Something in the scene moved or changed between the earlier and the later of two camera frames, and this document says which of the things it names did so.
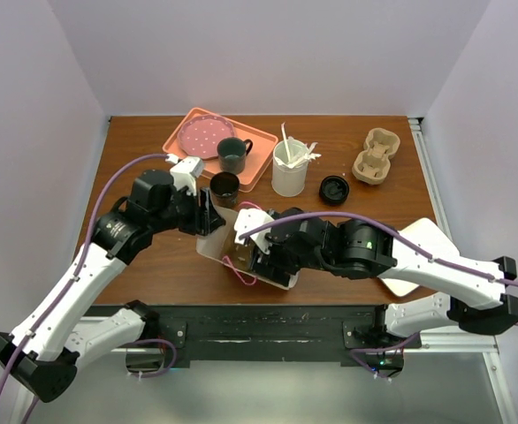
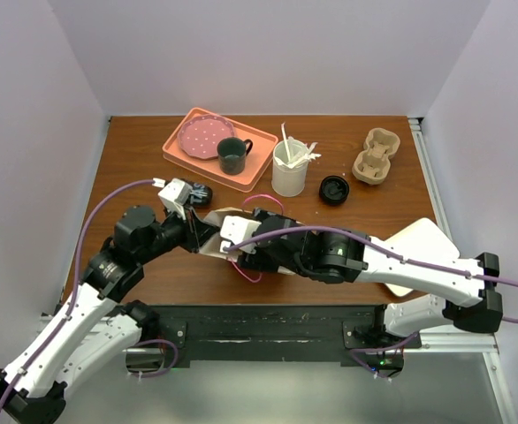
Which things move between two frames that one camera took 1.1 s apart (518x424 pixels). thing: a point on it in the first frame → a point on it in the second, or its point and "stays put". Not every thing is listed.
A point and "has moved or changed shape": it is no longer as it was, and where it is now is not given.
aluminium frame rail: [436, 200] stays put
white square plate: [426, 235] stays put
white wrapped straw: [285, 142] stays put
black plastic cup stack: [224, 187] has moved or changed shape
